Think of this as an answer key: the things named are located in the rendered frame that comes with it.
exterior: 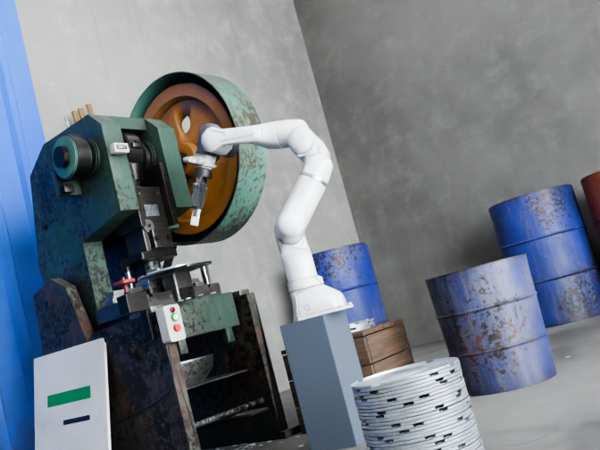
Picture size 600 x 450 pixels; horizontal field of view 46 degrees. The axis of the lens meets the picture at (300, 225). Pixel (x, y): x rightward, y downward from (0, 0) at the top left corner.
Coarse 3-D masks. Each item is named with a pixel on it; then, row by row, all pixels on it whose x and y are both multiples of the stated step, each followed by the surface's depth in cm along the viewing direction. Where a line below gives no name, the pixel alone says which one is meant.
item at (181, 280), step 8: (192, 264) 281; (200, 264) 285; (208, 264) 291; (168, 272) 287; (176, 272) 289; (184, 272) 293; (152, 280) 295; (168, 280) 290; (176, 280) 289; (184, 280) 292; (168, 288) 291; (176, 288) 288; (184, 288) 291; (192, 288) 294; (176, 296) 288; (184, 296) 289; (192, 296) 293
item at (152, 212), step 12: (144, 192) 302; (156, 192) 306; (144, 204) 300; (156, 204) 305; (156, 216) 303; (144, 228) 295; (156, 228) 301; (168, 228) 302; (132, 240) 299; (144, 240) 295; (156, 240) 295; (168, 240) 300; (132, 252) 300
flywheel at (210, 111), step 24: (168, 96) 340; (192, 96) 330; (216, 96) 321; (168, 120) 346; (192, 120) 336; (216, 120) 326; (192, 144) 335; (192, 168) 333; (216, 168) 328; (216, 192) 328; (216, 216) 324
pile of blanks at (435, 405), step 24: (408, 384) 171; (432, 384) 177; (456, 384) 176; (360, 408) 181; (384, 408) 173; (408, 408) 171; (432, 408) 171; (456, 408) 173; (384, 432) 173; (408, 432) 170; (432, 432) 170; (456, 432) 171
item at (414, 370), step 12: (444, 360) 193; (456, 360) 180; (384, 372) 199; (396, 372) 187; (408, 372) 180; (420, 372) 179; (432, 372) 172; (360, 384) 188; (372, 384) 181; (384, 384) 173
